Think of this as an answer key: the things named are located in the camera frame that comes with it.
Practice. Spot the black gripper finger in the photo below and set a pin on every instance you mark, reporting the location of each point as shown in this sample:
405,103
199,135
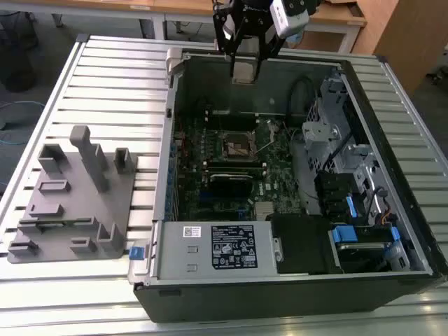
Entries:
259,45
218,31

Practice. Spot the silver CPU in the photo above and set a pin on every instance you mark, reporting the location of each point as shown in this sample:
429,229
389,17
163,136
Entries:
244,71

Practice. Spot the metal locking lever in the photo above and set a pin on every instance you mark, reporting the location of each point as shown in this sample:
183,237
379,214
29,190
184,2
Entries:
266,146

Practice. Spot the CPU socket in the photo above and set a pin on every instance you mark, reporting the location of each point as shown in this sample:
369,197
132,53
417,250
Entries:
239,148

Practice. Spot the pale blue teach pendant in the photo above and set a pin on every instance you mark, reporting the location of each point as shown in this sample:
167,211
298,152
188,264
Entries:
295,40

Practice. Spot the wooden desk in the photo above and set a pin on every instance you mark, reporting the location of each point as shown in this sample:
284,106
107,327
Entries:
105,3
336,17

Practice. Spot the silver drive cage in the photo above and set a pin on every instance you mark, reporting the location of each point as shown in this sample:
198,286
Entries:
316,131

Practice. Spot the green motherboard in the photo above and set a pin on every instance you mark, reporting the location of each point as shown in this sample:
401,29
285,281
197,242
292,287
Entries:
280,185

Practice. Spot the black graphics card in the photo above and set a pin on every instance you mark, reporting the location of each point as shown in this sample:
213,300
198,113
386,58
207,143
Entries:
231,187

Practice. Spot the wooden cabinet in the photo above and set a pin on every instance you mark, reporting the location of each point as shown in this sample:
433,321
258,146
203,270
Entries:
413,35

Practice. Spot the black plastic disk bay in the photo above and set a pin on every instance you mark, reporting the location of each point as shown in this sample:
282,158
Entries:
330,190

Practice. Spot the silver chipset heat sink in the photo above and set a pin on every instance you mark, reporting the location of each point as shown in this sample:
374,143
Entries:
264,208

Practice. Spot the office chair base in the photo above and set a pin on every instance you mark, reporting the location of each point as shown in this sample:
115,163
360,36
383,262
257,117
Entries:
441,71

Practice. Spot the blue disk carrier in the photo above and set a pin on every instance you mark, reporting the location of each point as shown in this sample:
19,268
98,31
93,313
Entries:
344,234
351,206

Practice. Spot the black plastic shroud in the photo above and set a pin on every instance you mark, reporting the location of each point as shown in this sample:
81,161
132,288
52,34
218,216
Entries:
301,245

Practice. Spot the black office chair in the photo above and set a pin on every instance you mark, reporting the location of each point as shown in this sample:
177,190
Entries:
17,70

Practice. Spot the grey parts rack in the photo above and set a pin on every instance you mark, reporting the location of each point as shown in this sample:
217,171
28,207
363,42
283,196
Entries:
87,210

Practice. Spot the silver power supply unit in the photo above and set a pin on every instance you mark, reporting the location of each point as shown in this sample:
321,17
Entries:
175,252

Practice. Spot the blue case latch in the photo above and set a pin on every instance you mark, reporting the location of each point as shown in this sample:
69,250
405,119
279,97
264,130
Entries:
136,253

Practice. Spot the black hard disk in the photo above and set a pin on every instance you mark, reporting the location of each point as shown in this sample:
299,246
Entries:
360,260

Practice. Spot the green RAM stick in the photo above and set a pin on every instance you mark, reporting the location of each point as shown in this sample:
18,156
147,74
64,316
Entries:
52,223

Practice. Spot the black PC case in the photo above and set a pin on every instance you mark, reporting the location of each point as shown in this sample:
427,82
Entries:
245,301

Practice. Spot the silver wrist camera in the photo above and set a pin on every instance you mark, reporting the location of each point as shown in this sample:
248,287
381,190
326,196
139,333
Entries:
290,17

